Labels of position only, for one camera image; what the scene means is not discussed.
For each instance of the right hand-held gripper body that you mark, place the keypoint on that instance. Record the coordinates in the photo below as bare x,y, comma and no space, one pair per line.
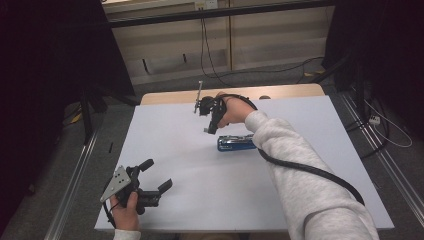
216,111

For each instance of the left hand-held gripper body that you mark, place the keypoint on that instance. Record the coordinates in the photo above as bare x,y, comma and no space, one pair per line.
124,181

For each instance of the thin metal staple strip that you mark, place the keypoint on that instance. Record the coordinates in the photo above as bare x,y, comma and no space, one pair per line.
199,91

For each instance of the person's right hand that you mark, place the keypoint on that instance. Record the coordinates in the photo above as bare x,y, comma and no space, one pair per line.
236,111

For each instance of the person's left hand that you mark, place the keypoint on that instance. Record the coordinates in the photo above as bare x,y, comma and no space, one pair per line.
126,215

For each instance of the wooden table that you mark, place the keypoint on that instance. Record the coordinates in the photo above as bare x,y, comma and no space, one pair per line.
173,96

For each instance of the white table cover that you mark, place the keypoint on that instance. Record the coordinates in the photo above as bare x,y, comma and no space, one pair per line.
200,186

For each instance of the small black floor object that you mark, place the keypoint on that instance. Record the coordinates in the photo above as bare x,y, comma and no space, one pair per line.
110,147

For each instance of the small dark round object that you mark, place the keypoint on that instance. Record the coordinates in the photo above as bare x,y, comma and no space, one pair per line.
265,97

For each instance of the black stand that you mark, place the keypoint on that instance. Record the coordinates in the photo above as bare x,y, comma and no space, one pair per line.
89,110

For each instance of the black curtain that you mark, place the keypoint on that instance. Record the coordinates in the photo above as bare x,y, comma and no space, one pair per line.
380,50
50,83

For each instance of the white power strip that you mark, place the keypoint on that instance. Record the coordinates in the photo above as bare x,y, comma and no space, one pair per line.
374,120

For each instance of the aluminium floor rail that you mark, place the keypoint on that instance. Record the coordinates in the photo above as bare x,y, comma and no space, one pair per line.
71,190
383,150

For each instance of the white wall socket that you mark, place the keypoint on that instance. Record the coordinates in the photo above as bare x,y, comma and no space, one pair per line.
206,4

